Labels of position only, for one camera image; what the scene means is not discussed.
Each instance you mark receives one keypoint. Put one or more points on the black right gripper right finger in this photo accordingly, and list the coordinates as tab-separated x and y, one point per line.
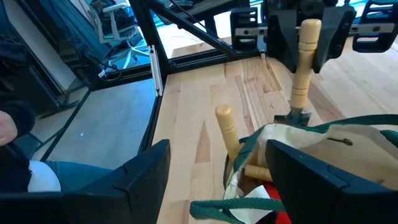
311	199

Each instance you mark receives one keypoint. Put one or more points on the cream green-trimmed gardening bag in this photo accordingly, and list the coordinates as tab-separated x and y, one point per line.
357	155

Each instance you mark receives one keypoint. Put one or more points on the red and black garden glove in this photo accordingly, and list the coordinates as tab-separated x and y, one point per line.
273	199

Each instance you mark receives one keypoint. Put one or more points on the black aluminium table frame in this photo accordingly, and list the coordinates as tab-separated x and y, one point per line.
149	31

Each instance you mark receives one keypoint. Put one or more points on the person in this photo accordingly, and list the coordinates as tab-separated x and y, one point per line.
15	102

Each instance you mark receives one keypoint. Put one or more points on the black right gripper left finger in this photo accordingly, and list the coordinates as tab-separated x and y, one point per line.
124	202

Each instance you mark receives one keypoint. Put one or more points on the white frame bracket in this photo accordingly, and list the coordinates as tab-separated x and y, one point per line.
156	71

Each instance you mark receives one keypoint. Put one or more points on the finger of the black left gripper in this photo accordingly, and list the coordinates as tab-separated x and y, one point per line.
281	40
334	37

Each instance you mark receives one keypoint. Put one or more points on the white office chair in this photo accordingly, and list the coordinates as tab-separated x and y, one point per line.
115	21

